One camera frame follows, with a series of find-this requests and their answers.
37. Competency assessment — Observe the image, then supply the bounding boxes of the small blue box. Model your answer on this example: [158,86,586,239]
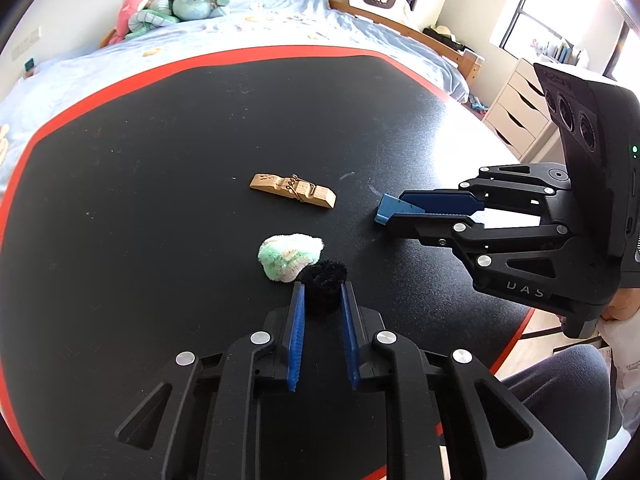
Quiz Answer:
[374,194,424,226]

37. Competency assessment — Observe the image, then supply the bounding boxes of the black mesh ball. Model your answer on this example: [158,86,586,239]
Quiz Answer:
[297,260,348,323]

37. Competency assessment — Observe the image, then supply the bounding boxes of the green white wrapper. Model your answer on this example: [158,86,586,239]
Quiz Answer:
[257,233,324,283]

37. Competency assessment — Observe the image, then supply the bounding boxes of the tan wooden clip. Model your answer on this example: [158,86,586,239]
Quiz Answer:
[250,174,336,209]

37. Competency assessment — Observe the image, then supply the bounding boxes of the person right hand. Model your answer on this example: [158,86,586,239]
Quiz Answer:
[601,288,640,321]

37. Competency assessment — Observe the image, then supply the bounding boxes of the white drawer cabinet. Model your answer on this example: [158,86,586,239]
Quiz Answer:
[483,58,559,162]

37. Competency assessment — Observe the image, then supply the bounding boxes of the red-edged black table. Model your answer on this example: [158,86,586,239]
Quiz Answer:
[1,46,532,479]

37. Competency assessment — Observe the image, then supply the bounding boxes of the white tote bag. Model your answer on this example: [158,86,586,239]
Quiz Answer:
[348,0,410,16]

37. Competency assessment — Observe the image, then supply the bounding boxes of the bed with blue sheet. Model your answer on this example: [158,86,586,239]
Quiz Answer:
[1,0,470,185]

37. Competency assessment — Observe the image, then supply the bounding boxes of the folded beige pink blankets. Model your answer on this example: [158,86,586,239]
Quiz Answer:
[0,124,10,165]

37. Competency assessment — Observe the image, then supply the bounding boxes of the striped green plush toy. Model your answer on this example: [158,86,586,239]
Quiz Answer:
[125,9,180,39]

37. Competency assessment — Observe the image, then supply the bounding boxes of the pink plush toy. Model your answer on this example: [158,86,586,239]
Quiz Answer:
[105,0,149,46]

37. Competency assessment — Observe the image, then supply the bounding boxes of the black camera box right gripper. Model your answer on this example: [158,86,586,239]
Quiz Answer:
[534,63,639,288]

